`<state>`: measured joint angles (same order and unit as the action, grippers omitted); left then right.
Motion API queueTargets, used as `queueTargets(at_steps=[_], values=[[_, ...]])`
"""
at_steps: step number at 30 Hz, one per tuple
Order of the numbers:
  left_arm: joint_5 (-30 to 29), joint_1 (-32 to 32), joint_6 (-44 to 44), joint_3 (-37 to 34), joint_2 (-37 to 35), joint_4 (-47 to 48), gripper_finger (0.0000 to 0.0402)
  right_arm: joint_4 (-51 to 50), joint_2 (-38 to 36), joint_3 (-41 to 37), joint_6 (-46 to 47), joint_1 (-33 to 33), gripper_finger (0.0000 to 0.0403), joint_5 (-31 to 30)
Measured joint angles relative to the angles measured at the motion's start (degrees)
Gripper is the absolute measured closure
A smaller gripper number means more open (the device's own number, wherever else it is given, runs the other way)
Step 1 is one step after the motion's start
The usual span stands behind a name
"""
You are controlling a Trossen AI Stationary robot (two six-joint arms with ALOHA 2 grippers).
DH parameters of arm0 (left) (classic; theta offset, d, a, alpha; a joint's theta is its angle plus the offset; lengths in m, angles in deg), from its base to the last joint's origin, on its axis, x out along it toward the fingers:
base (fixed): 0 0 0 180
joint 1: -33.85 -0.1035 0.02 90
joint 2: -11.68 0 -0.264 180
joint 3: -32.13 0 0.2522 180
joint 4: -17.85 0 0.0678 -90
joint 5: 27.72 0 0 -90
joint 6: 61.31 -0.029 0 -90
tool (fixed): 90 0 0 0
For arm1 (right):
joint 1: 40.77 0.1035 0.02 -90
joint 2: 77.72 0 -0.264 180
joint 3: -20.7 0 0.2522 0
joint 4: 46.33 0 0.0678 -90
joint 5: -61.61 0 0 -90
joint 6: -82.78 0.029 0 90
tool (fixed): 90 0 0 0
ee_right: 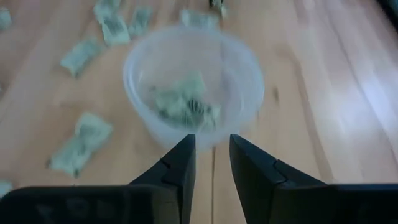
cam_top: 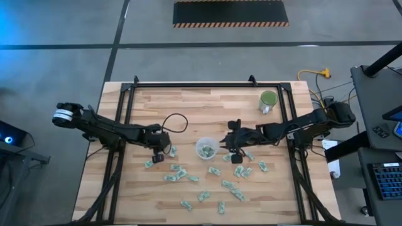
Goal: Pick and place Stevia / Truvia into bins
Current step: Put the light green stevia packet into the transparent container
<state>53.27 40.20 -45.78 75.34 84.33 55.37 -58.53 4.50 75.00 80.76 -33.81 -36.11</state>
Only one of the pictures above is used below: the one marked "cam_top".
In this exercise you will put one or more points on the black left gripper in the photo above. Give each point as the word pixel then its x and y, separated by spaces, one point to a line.
pixel 154 138

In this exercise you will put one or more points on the small black controller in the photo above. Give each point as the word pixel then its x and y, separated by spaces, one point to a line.
pixel 380 132

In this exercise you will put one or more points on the backlit black keyboard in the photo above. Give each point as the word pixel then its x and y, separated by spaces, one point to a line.
pixel 387 182

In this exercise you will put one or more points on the blue lit screen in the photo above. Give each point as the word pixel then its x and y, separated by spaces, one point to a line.
pixel 396 117

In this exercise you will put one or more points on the black hazard-striped floor mat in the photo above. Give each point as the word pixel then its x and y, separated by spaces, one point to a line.
pixel 230 12

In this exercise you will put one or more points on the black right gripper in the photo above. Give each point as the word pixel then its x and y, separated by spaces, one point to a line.
pixel 245 138

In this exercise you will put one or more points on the black round pole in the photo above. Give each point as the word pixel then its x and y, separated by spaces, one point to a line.
pixel 384 59

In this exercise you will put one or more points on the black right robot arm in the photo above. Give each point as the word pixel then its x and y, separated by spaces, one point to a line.
pixel 301 124

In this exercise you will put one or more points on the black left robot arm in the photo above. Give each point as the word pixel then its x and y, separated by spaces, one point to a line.
pixel 103 128

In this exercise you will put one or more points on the black metal stand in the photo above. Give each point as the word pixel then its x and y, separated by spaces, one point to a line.
pixel 31 154

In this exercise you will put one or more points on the black power adapter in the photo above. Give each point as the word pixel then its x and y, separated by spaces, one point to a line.
pixel 327 100

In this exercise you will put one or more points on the black desk support bar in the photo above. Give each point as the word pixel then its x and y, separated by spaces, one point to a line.
pixel 345 147

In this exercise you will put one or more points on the black computer with blue light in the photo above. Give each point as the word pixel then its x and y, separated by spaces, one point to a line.
pixel 12 135

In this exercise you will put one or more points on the white box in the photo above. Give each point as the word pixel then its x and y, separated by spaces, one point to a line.
pixel 334 166

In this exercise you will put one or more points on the black caster wheel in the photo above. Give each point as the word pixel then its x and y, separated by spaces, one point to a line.
pixel 364 211

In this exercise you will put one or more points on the green white mug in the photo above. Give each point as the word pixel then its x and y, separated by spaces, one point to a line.
pixel 268 99

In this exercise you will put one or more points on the dark grey keyboard desk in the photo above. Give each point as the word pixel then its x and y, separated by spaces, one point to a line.
pixel 364 157

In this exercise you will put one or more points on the black aluminium table frame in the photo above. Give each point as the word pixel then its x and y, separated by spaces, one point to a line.
pixel 204 85

